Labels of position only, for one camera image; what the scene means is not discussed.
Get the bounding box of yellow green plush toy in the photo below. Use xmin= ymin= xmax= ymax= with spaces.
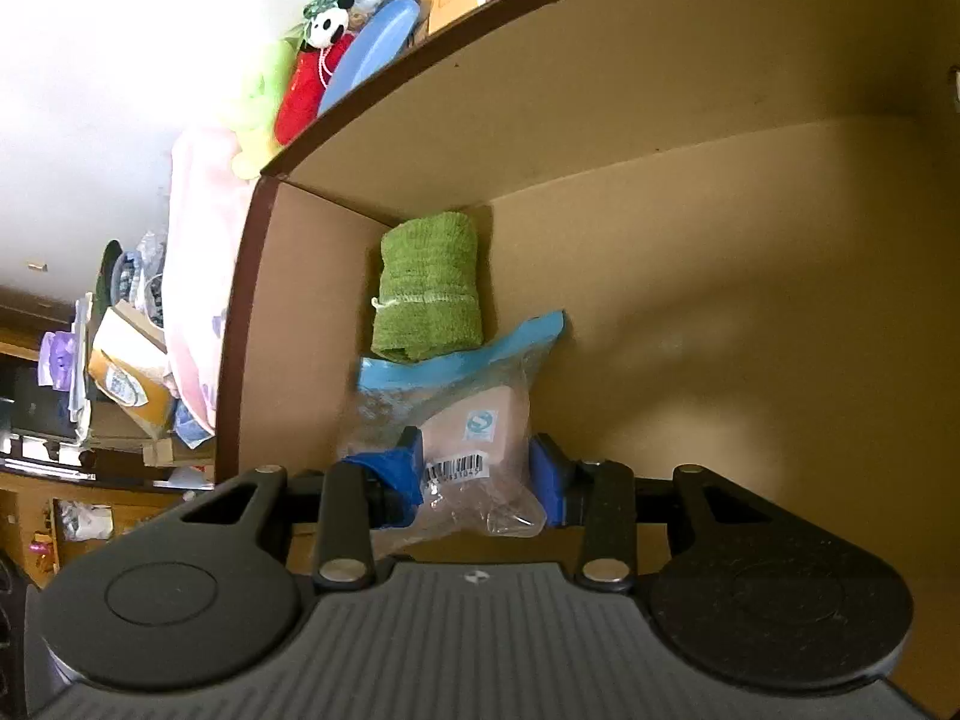
xmin=231 ymin=37 xmax=298 ymax=181

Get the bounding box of blue glasses case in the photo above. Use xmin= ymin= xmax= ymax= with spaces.
xmin=317 ymin=0 xmax=420 ymax=115

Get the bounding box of clear plastic bag with item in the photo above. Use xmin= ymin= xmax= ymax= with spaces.
xmin=337 ymin=310 xmax=565 ymax=557

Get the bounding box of red plush toy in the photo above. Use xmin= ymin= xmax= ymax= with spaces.
xmin=274 ymin=31 xmax=355 ymax=145

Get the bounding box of yellow tissue box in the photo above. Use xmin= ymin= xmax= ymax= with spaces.
xmin=88 ymin=301 xmax=176 ymax=439

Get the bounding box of panda plush toy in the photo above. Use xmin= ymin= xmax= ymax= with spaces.
xmin=302 ymin=0 xmax=353 ymax=50

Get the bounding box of brown cardboard box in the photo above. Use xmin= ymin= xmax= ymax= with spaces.
xmin=217 ymin=0 xmax=958 ymax=715

